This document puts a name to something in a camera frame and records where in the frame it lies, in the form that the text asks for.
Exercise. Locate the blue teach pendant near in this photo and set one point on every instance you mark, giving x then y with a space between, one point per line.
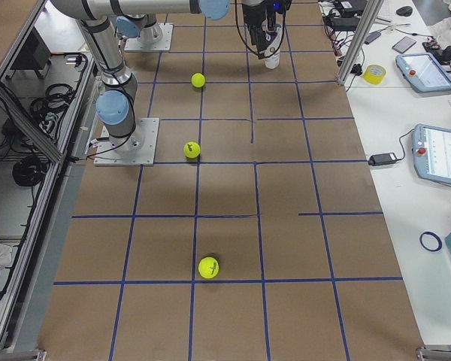
432 153

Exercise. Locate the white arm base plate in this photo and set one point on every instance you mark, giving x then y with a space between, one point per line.
140 149
156 38

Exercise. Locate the yellow tape roll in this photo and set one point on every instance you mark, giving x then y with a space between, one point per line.
374 74

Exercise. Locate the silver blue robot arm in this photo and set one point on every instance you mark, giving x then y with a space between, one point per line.
116 106

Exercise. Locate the yellow tennis ball near front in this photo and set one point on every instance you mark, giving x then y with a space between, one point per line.
208 267

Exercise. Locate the black power adapter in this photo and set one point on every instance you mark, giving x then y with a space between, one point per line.
380 159

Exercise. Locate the blue teach pendant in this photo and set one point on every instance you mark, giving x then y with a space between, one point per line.
432 153
423 72

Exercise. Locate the blue teach pendant far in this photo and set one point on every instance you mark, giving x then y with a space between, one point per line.
423 72

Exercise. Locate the white blue tennis ball can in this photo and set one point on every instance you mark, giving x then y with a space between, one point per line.
272 53

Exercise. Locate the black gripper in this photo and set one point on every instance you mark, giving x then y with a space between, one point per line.
252 14

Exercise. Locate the yellow tennis ball far right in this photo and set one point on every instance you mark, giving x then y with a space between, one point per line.
191 150

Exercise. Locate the black smartphone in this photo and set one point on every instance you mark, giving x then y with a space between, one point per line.
403 45

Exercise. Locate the yellow tennis ball near base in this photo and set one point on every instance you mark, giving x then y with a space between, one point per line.
198 80

